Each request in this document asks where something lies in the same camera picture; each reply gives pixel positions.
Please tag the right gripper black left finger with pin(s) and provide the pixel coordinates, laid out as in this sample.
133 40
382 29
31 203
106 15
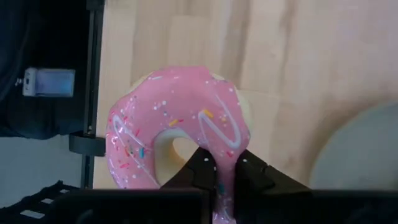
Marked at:
199 174

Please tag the black aluminium table frame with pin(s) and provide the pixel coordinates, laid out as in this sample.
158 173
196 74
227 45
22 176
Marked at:
93 62

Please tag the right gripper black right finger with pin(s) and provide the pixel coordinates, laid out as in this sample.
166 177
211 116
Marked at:
258 177

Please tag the large pink donut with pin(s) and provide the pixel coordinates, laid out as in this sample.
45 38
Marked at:
174 99

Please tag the black object with white labels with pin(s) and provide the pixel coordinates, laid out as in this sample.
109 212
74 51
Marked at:
34 202

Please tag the black frame clamp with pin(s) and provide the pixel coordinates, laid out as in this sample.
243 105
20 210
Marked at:
87 144

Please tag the silver metal bracket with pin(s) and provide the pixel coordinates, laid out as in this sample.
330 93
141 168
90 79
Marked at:
49 82

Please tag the grey round plate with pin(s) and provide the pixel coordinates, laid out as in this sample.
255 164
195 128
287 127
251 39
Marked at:
363 149

